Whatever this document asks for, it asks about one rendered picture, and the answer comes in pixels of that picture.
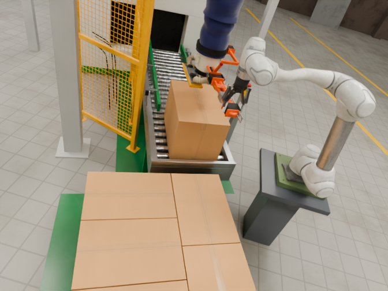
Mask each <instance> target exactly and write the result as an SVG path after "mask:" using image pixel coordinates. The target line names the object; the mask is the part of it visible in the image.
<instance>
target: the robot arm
mask: <svg viewBox="0 0 388 291"><path fill-rule="evenodd" d="M265 49H266V42H265V41H264V40H263V39H261V38H259V37H251V38H250V39H249V40H248V41H247V43H246V45H245V47H244V49H243V51H242V55H241V58H240V64H239V66H238V70H237V73H236V75H237V77H236V79H235V82H234V84H233V85H230V84H228V85H227V89H226V91H225V93H224V95H223V97H222V101H223V109H222V111H223V113H224V112H225V110H226V107H227V104H228V100H229V99H230V98H231V97H232V96H233V95H234V94H235V93H240V94H241V102H239V104H238V105H239V107H240V109H242V107H243V105H245V103H246V104H247V103H248V98H249V93H250V92H251V88H250V87H247V86H248V84H249V81H250V80H252V81H253V82H254V83H255V84H257V85H259V86H266V85H268V84H271V83H272V82H273V81H279V82H291V81H298V80H308V81H310V82H312V83H314V84H316V85H318V86H320V87H321V88H324V89H326V90H328V91H330V93H331V94H332V95H333V96H334V97H335V98H336V99H337V104H336V111H335V112H336V115H337V116H336V118H335V120H334V122H333V125H332V127H331V129H330V131H329V134H328V136H327V139H326V141H325V143H324V145H323V148H322V150H320V148H318V147H317V146H315V145H313V144H308V145H305V146H303V147H301V148H300V149H299V150H298V151H297V152H296V154H295V155H294V157H293V158H292V160H290V163H289V164H285V163H282V167H283V169H284V172H285V175H286V179H287V180H288V181H294V182H298V183H302V184H305V185H306V186H307V188H308V190H309V191H310V192H311V193H312V194H314V195H315V196H317V197H321V198H324V197H328V196H330V195H331V194H332V193H333V192H334V187H335V184H334V178H335V168H334V165H335V163H336V161H337V159H338V157H339V155H340V153H341V151H342V149H343V147H344V145H345V143H346V141H347V139H348V137H349V135H350V132H351V130H352V128H353V126H354V124H355V122H356V121H358V120H360V119H361V118H365V117H368V116H369V115H371V114H372V113H373V112H374V110H375V108H376V101H375V98H374V96H373V94H372V93H371V91H370V90H369V89H368V88H367V87H365V86H364V85H363V84H362V83H360V82H358V81H357V80H355V79H354V78H353V77H350V76H348V75H346V74H343V73H340V72H334V71H330V70H319V69H311V68H300V69H295V70H289V71H286V70H282V69H280V68H279V67H278V64H277V63H276V62H274V61H272V60H271V59H269V58H267V57H265V53H264V52H265ZM232 88H233V89H232ZM231 89H232V91H231V92H230V90H231ZM245 90H247V91H246V94H245V99H244V91H245ZM229 92H230V93H229Z"/></svg>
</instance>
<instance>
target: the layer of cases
mask: <svg viewBox="0 0 388 291"><path fill-rule="evenodd" d="M71 290H72V291H256V288H255V285H254V282H253V279H252V276H251V272H250V270H249V267H248V263H247V260H246V258H245V255H244V251H243V248H242V245H241V243H240V239H239V236H238V233H237V229H236V226H235V224H234V220H233V217H232V214H231V212H230V208H229V205H228V202H227V199H226V196H225V193H224V190H223V186H222V183H221V180H220V177H219V174H177V173H171V174H170V173H124V172H96V171H88V173H87V181H86V186H85V194H84V202H83V210H82V215H81V222H80V231H79V239H78V243H77V251H76V259H75V264H74V272H73V280H72V288H71Z"/></svg>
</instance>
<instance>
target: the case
mask: <svg viewBox="0 0 388 291"><path fill-rule="evenodd" d="M202 85H203V88H192V87H189V84H188V82H187V81H178V80H171V82H170V88H169V93H168V97H167V103H166V108H165V114H164V119H165V128H166V137H167V146H168V151H169V159H184V160H200V161H217V159H218V157H219V154H220V151H221V149H222V146H223V144H224V142H225V139H226V136H227V134H228V131H229V129H230V123H229V120H228V118H227V117H225V113H223V111H222V109H221V107H222V104H221V103H220V101H219V99H218V94H217V92H216V90H215V89H214V88H213V86H212V85H208V84H202Z"/></svg>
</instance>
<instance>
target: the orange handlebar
mask: <svg viewBox="0 0 388 291"><path fill-rule="evenodd" d="M229 54H230V56H231V57H232V58H233V61H234V62H233V61H225V60H222V61H221V62H223V64H229V65H239V62H238V60H237V58H236V57H235V56H234V54H233V53H232V51H230V50H229ZM206 68H207V70H208V72H209V73H210V72H211V69H210V67H209V66H206ZM213 83H214V85H215V87H214V88H215V90H216V91H218V93H219V92H220V91H223V92H225V91H226V87H225V85H224V84H223V83H222V82H221V81H220V82H219V84H217V82H216V81H214V82H213ZM237 114H238V113H232V112H229V113H228V115H230V116H232V117H235V116H237Z"/></svg>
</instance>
